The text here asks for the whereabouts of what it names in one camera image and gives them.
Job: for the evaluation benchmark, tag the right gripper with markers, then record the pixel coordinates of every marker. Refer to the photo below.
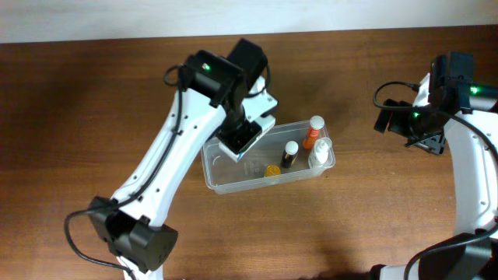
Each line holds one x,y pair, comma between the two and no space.
430,143

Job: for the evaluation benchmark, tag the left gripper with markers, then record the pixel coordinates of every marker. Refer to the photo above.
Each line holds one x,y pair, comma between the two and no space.
240,139

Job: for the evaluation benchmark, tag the white Panadol box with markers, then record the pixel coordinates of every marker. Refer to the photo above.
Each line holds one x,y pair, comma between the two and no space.
237,143

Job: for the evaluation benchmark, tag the small jar gold lid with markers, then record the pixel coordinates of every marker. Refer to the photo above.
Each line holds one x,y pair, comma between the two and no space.
272,170

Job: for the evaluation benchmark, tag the dark bottle white cap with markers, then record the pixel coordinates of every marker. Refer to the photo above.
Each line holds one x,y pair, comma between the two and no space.
289,154

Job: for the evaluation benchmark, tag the orange tube white cap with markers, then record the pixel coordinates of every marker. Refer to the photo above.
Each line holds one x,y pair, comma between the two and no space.
316,124

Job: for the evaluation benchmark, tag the white spray bottle clear cap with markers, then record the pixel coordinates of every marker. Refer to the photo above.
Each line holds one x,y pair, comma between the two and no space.
320,152

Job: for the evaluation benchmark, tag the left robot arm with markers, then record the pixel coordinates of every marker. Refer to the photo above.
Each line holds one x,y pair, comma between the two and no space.
217,97

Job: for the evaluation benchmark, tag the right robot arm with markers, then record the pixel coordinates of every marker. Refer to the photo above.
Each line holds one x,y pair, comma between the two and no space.
452,111

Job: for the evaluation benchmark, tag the clear plastic container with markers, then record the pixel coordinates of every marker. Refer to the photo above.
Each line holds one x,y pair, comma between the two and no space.
224,176

